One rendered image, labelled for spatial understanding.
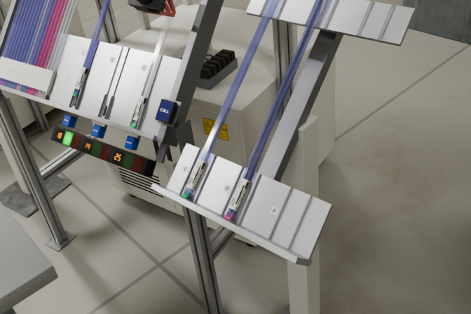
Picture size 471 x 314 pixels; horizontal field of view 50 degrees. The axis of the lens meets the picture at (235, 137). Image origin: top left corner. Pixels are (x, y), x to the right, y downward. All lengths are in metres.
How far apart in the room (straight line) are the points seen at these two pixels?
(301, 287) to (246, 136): 0.46
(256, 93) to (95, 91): 0.47
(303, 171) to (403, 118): 1.50
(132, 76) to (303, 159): 0.50
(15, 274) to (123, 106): 0.45
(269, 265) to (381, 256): 0.39
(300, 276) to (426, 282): 0.60
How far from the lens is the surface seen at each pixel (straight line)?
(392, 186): 2.13
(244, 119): 1.47
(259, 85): 1.56
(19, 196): 2.40
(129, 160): 1.26
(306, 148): 1.05
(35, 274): 1.16
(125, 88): 1.31
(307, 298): 1.38
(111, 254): 1.98
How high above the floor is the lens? 1.39
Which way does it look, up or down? 35 degrees down
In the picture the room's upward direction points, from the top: 7 degrees counter-clockwise
